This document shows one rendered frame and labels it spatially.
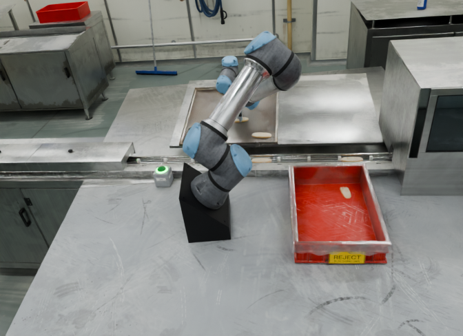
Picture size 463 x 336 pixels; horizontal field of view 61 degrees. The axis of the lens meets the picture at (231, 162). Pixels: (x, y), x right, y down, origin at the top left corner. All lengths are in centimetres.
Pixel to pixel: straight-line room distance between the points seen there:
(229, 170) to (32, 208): 131
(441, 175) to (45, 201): 191
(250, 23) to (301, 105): 338
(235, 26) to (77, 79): 221
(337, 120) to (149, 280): 121
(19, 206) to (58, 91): 235
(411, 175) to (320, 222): 41
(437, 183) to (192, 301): 106
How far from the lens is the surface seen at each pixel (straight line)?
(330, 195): 174
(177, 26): 565
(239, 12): 546
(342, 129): 205
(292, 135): 200
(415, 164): 171
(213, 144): 139
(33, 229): 254
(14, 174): 230
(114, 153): 203
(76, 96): 454
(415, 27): 349
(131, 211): 179
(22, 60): 465
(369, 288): 142
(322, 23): 517
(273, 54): 147
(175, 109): 256
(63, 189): 221
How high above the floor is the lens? 193
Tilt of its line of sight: 34 degrees down
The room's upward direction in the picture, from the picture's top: 7 degrees counter-clockwise
